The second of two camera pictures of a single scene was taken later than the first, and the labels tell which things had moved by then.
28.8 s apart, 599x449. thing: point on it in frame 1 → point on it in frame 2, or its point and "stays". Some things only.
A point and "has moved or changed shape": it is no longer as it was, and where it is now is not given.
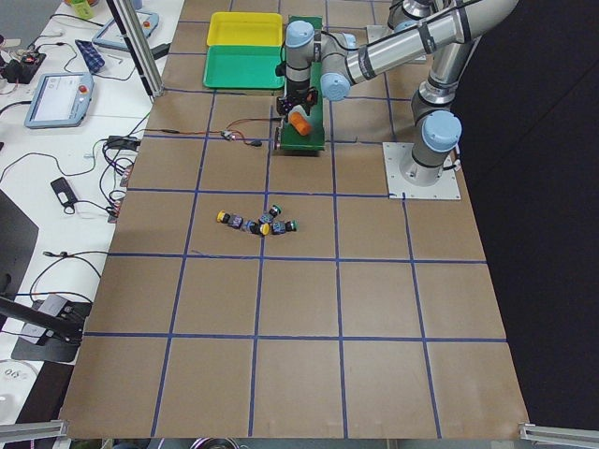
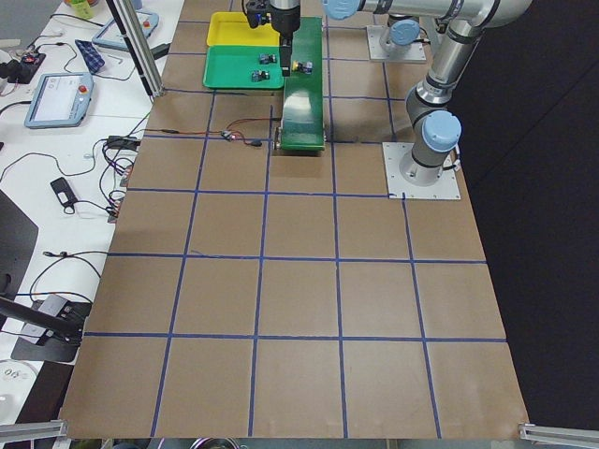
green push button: x=274 y=211 → x=267 y=58
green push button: x=283 y=227 → x=260 y=76
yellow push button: x=223 y=217 has moved or changed shape
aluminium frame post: x=129 y=24 stays
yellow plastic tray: x=241 y=28 stays
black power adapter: x=160 y=50 stays
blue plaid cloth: x=91 y=56 stays
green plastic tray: x=243 y=67 stays
